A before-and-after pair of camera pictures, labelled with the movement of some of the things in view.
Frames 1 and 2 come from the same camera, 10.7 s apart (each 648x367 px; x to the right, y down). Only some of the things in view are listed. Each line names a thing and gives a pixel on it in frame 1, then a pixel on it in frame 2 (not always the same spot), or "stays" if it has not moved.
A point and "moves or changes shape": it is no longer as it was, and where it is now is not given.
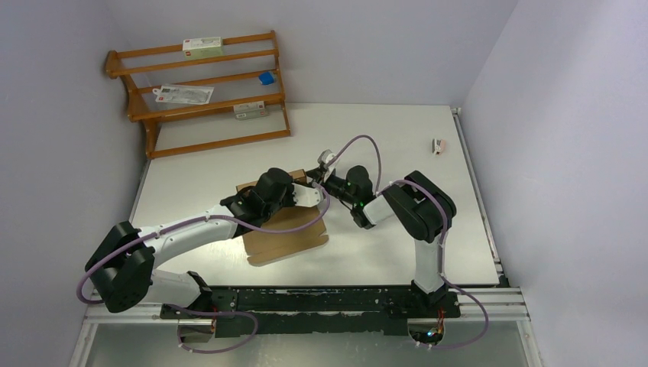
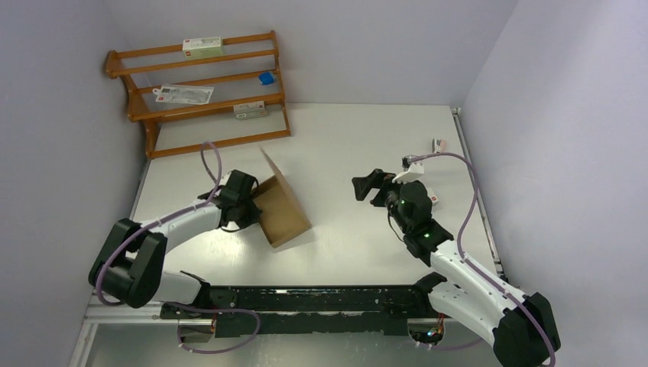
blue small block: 267,78 stays
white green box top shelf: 202,47 stays
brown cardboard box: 260,245 moves or changes shape
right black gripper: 317,174 → 374,180
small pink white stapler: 439,147 stays
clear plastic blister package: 183,94 stays
